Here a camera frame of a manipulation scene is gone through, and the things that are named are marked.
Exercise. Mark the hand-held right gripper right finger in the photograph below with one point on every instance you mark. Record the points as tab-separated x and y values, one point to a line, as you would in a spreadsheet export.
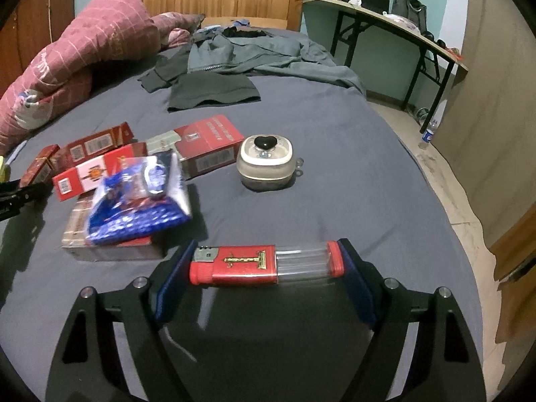
356	289

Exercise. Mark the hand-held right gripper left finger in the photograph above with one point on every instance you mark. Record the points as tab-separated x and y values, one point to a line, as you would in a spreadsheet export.
171	289

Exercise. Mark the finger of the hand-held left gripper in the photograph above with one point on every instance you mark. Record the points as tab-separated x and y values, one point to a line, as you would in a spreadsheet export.
21	194

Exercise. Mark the yellow plastic basin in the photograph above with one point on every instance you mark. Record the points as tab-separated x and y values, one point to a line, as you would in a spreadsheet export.
3	169

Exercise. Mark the dark red cigarette box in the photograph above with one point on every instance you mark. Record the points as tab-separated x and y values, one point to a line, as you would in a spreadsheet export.
39	165

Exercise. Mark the red and white cigarette box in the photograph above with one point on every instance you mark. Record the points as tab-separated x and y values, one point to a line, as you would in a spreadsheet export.
90	173

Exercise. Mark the red lighter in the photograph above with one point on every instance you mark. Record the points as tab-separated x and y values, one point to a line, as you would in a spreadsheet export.
243	266

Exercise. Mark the glossy red cigarette box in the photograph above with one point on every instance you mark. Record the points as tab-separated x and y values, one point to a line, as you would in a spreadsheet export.
94	144

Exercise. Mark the red and grey cigarette box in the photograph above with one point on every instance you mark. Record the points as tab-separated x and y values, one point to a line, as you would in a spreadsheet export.
209	142

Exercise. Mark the brown cigarette carton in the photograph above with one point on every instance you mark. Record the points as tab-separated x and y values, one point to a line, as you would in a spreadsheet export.
113	251

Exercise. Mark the blue snack bag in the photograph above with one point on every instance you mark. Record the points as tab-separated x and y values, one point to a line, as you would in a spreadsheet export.
134	201

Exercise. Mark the pink checked quilt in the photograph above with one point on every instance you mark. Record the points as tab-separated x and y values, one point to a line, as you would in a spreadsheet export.
71	58

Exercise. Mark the round cream case black heart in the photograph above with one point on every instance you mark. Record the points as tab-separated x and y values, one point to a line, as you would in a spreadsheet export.
266	161

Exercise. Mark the wooden door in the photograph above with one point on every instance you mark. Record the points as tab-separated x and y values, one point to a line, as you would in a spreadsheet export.
515	268

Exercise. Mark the wooden wardrobe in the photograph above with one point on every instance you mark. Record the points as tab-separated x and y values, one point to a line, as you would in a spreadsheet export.
29	21

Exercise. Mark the plastic drink bottle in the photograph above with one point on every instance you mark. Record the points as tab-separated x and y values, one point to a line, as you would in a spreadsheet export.
433	127

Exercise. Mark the dark grey garment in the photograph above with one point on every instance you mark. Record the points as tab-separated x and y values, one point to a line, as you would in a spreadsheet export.
161	71

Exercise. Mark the pink pillow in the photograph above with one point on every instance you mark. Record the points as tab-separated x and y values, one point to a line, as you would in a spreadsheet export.
176	27

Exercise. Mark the grey jacket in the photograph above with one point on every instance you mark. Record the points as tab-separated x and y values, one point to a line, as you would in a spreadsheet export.
259	52

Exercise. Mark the folding table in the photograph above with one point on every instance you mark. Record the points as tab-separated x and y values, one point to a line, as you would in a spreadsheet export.
377	21

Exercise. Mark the white plastic bag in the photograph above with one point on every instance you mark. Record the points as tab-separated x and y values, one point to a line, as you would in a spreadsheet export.
400	20

